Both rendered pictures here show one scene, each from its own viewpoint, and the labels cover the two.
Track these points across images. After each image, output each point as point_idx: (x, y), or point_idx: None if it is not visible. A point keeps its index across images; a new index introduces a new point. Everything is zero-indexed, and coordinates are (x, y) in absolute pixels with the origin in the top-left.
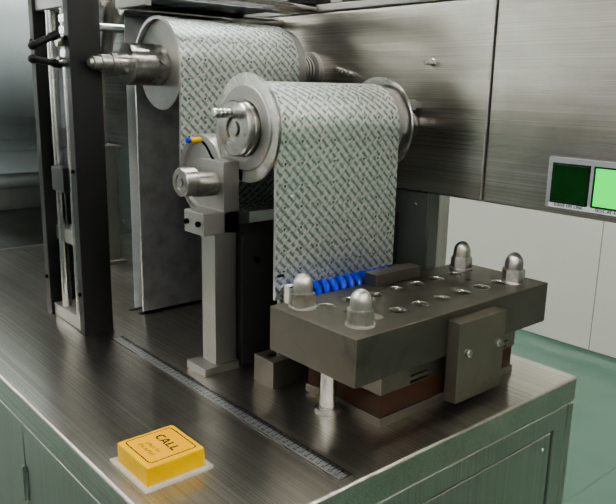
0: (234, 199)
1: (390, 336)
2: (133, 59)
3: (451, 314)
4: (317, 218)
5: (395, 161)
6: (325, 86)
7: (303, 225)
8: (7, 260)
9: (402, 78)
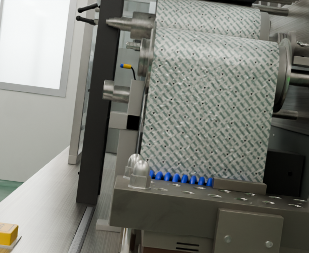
0: (137, 107)
1: (149, 198)
2: (132, 20)
3: (221, 204)
4: (183, 127)
5: (271, 100)
6: (216, 35)
7: (169, 129)
8: (113, 173)
9: None
